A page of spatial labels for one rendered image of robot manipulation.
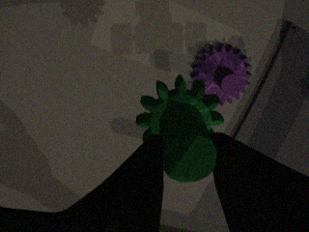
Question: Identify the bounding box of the green gear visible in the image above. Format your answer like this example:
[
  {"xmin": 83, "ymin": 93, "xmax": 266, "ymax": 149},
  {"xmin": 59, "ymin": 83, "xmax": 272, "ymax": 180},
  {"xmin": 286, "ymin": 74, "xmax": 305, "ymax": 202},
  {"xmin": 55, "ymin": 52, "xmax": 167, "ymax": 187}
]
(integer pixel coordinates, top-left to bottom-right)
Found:
[{"xmin": 136, "ymin": 74, "xmax": 224, "ymax": 183}]

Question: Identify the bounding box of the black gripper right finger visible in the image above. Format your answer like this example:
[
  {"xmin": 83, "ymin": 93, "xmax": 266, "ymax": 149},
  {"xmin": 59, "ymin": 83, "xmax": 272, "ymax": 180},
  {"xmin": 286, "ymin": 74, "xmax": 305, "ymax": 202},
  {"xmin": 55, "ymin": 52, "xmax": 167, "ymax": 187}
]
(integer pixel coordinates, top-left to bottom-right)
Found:
[{"xmin": 211, "ymin": 132, "xmax": 309, "ymax": 232}]

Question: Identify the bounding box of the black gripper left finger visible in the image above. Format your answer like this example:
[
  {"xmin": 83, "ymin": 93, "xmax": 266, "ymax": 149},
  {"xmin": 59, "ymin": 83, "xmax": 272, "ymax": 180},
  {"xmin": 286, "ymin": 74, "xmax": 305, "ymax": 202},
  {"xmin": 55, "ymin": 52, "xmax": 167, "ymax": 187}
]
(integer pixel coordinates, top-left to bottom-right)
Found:
[{"xmin": 0, "ymin": 134, "xmax": 163, "ymax": 232}]

